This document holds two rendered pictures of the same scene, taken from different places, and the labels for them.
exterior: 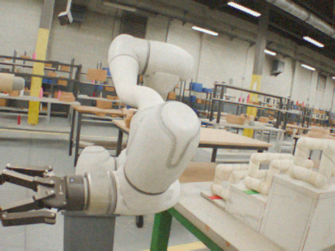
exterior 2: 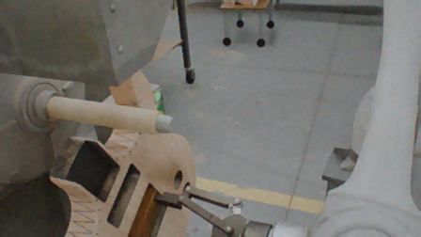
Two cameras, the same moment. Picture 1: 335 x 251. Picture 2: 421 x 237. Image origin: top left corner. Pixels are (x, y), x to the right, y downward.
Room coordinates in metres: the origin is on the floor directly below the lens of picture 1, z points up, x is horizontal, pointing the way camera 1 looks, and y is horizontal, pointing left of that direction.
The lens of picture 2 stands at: (0.23, -0.09, 1.50)
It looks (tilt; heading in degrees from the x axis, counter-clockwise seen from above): 31 degrees down; 52
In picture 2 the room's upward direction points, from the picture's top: 5 degrees counter-clockwise
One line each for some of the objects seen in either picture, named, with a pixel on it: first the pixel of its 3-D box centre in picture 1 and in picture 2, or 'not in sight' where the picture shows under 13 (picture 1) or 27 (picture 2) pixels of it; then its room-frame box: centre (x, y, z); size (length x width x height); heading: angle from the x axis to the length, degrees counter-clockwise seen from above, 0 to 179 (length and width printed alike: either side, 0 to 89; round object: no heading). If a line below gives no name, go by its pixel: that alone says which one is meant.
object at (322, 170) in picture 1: (325, 169); not in sight; (0.58, -0.38, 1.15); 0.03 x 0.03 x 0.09
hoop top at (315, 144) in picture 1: (319, 144); not in sight; (0.69, -0.42, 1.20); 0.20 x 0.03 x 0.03; 118
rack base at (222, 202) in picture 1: (241, 197); not in sight; (0.93, -0.29, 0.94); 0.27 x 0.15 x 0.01; 119
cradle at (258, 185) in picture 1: (257, 185); not in sight; (0.75, -0.28, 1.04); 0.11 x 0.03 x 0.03; 29
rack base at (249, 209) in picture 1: (273, 202); not in sight; (0.79, -0.36, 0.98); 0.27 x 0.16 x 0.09; 119
